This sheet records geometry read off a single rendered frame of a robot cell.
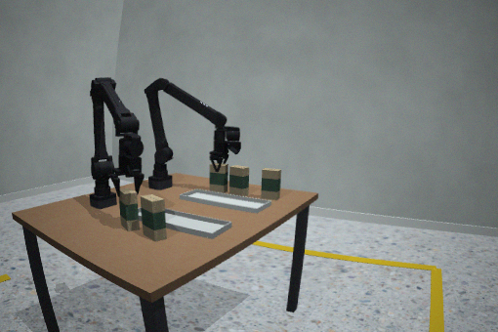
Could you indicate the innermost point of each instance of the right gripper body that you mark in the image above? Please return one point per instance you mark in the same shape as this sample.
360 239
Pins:
126 173

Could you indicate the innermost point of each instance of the brown and green rectangular block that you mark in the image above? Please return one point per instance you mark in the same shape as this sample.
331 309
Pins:
219 180
153 217
271 183
129 214
239 180

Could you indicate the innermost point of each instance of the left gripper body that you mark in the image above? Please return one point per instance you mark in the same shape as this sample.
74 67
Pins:
215 153

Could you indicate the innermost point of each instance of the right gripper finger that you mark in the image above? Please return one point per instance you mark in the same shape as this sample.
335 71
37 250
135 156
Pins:
138 181
117 185

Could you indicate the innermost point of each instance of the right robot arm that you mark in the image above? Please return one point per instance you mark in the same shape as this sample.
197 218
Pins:
126 122

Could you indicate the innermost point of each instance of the white shallow rectangular tray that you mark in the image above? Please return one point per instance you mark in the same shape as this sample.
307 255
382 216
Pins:
194 224
234 202

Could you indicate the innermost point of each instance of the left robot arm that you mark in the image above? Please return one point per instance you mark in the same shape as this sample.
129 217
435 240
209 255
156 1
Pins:
161 155

